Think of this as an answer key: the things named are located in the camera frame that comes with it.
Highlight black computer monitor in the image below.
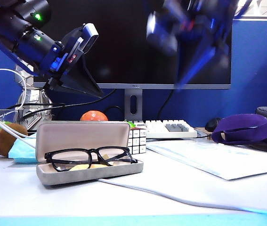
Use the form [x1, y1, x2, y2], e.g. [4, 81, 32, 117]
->
[32, 0, 232, 89]

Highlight grey suede glasses case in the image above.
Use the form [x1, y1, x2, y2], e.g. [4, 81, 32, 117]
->
[35, 121, 144, 186]

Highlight long black cable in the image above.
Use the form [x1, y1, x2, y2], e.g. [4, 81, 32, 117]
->
[24, 89, 117, 119]

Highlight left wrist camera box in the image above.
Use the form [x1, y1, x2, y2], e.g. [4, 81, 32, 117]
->
[78, 23, 99, 55]

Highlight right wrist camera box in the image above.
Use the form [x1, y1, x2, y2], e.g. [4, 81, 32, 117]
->
[146, 11, 179, 56]

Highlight looped white cable with plug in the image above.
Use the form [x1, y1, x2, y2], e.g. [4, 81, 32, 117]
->
[0, 68, 28, 111]

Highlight thick grey-white cable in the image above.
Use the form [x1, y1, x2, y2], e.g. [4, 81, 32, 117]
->
[97, 178, 267, 214]

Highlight silver robot figurine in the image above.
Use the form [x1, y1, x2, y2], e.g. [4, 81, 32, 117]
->
[14, 65, 54, 130]

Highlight black computer mouse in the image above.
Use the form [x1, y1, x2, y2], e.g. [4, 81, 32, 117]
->
[205, 117, 222, 132]

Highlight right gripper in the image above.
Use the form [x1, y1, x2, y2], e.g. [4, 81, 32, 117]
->
[176, 9, 233, 90]

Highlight white paper booklet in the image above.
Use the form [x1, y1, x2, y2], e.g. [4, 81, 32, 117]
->
[146, 138, 267, 181]

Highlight orange fruit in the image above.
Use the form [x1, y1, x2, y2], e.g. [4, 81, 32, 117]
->
[80, 110, 109, 122]

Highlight black framed glasses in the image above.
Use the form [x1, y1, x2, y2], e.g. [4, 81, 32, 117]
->
[44, 146, 138, 172]

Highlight white and grey keyboard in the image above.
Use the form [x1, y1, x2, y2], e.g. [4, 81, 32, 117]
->
[134, 119, 198, 139]

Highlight purple strap bag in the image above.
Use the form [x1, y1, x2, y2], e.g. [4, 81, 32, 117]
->
[211, 113, 267, 147]

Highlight Rubik's cube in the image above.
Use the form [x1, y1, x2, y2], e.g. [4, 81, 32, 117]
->
[127, 127, 147, 155]

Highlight light blue face mask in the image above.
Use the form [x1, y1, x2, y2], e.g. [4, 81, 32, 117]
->
[8, 137, 39, 163]

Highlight grey monitor stand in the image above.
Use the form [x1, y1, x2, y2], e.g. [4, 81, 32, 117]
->
[124, 89, 143, 122]

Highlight brown kiwi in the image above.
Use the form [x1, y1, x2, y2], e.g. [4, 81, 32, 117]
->
[0, 123, 28, 158]

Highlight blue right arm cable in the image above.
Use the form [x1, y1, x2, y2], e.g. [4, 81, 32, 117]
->
[233, 0, 254, 18]

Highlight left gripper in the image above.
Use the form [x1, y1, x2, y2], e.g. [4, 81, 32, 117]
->
[39, 25, 104, 97]

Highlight yellow cleaning cloth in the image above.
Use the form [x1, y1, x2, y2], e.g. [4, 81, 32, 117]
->
[69, 154, 115, 171]

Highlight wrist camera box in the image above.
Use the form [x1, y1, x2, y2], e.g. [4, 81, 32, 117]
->
[78, 23, 99, 55]
[146, 11, 179, 56]

